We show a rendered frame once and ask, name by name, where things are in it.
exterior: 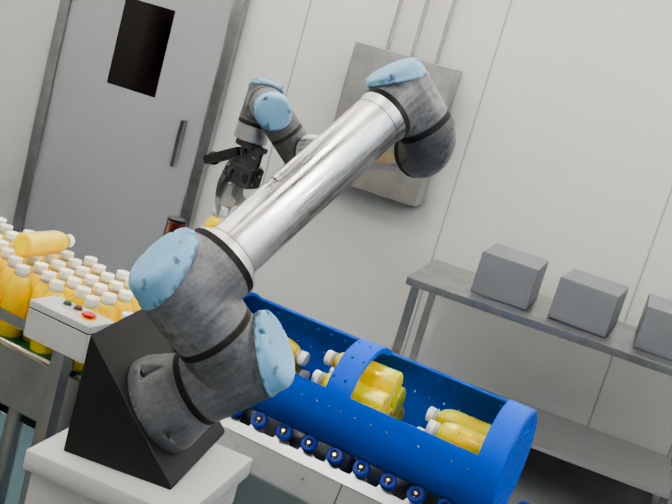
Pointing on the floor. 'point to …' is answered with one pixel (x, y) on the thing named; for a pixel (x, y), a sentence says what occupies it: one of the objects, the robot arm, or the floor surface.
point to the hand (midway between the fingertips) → (221, 209)
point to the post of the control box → (46, 423)
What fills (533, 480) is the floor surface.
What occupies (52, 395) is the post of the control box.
